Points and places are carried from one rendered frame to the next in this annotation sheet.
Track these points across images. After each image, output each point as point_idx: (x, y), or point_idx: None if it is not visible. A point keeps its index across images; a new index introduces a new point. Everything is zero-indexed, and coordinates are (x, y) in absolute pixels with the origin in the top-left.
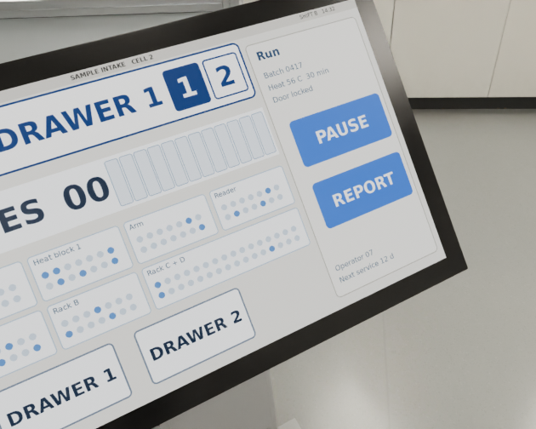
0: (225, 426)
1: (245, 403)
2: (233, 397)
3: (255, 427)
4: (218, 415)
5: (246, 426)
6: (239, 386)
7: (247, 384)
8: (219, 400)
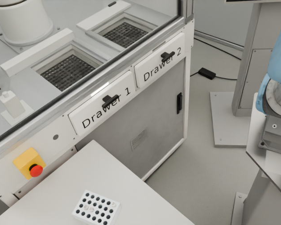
0: (266, 38)
1: (274, 32)
2: (273, 27)
3: (272, 45)
4: (267, 32)
5: (270, 42)
6: (276, 24)
7: (278, 25)
8: (270, 26)
